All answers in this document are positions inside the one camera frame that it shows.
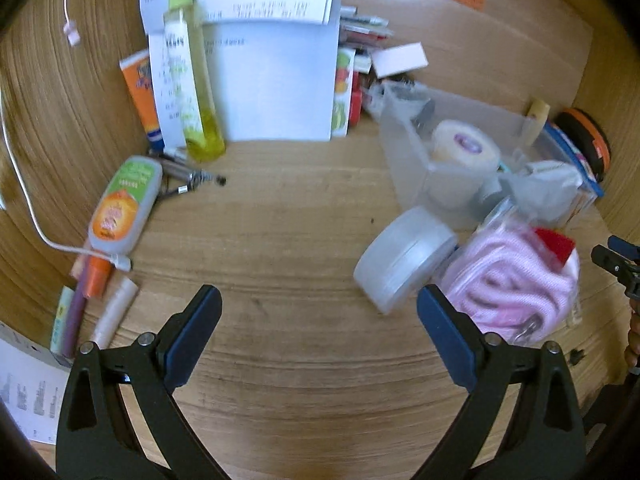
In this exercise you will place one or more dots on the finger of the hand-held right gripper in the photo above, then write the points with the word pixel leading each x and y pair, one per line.
pixel 612 262
pixel 625 249

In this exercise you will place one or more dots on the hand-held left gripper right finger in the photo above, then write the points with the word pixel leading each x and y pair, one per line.
pixel 445 332

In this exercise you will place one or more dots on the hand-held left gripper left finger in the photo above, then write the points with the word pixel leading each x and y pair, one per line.
pixel 192 332

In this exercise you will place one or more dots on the red felt piece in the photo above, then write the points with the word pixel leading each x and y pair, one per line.
pixel 555 246

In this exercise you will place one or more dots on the pink knitted cloth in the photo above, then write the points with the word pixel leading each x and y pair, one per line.
pixel 505 285

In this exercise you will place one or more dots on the round pale plastic jar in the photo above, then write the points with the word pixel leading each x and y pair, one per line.
pixel 400 255

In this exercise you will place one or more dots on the clear plastic box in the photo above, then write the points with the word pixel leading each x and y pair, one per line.
pixel 425 160

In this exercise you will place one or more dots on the wooden desktop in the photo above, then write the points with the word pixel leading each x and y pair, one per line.
pixel 280 200

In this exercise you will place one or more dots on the white stick tube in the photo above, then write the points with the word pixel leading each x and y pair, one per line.
pixel 114 312

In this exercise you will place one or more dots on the white face mask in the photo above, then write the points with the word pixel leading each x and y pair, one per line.
pixel 545 187

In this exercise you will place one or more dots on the blue patchwork pencil case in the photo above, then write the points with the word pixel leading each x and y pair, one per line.
pixel 575 160

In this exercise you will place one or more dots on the orange marker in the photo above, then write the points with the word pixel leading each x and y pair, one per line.
pixel 97 277

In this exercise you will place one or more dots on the black orange zip case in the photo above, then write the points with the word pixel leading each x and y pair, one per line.
pixel 590 137

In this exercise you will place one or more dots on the purple pen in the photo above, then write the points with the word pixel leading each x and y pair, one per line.
pixel 74 317

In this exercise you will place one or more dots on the pale green packet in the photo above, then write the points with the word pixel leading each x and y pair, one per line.
pixel 59 322

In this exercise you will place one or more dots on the grey bottle orange label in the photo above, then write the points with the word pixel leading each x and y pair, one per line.
pixel 125 200

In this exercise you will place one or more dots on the cream squeeze bottle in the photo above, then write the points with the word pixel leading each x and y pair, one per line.
pixel 536 116

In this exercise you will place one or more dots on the white printed carton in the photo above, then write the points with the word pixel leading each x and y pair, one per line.
pixel 27 390

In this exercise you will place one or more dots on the white tape roll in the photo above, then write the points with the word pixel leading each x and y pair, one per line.
pixel 462 142

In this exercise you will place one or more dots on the long narrow receipt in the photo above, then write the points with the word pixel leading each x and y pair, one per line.
pixel 167 100

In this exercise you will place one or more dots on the orange tube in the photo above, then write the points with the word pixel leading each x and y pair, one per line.
pixel 142 95

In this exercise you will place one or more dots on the yellow spray bottle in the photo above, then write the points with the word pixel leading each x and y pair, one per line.
pixel 192 85

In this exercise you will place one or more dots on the white notebook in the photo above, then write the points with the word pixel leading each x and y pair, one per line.
pixel 275 85

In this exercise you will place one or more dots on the small white cardboard box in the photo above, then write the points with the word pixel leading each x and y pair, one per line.
pixel 400 59

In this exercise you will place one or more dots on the stack of books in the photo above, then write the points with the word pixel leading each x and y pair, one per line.
pixel 352 60

